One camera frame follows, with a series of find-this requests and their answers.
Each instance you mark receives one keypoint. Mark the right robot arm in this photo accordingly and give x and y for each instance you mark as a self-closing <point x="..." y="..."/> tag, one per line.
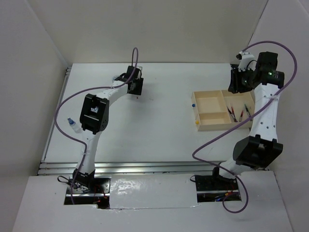
<point x="261" y="147"/>

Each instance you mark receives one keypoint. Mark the red gel pen clear cap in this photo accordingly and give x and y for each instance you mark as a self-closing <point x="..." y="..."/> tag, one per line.
<point x="241" y="116"/>

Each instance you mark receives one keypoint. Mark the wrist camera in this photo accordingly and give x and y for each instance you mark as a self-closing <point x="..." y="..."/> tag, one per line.
<point x="246" y="61"/>
<point x="139" y="68"/>

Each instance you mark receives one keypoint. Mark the blue ballpoint pen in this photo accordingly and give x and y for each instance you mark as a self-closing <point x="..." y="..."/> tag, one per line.
<point x="247" y="111"/>

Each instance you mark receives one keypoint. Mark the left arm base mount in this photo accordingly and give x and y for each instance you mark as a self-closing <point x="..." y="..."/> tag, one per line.
<point x="98" y="195"/>

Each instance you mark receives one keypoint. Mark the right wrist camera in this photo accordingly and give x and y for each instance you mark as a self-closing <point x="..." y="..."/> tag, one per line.
<point x="246" y="61"/>

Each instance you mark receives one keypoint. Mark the purple gel pen clear cap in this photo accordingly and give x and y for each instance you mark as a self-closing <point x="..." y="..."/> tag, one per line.
<point x="234" y="118"/>

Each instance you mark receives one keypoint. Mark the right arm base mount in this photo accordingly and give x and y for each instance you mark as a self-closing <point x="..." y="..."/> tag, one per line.
<point x="211" y="190"/>

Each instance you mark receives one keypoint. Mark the cream compartment tray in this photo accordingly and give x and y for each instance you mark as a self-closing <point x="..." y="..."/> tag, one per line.
<point x="211" y="109"/>

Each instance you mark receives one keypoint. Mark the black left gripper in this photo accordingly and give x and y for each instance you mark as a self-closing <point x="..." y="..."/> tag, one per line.
<point x="138" y="91"/>

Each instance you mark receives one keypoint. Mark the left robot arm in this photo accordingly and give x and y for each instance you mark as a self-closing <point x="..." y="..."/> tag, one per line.
<point x="94" y="120"/>

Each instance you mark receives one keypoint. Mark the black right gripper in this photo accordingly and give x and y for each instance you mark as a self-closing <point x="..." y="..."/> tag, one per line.
<point x="235" y="85"/>

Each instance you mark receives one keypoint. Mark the small glue bottle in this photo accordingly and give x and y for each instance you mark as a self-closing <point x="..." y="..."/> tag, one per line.
<point x="75" y="127"/>

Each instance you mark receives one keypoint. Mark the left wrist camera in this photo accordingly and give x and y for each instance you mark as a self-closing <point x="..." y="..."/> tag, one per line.
<point x="139" y="68"/>

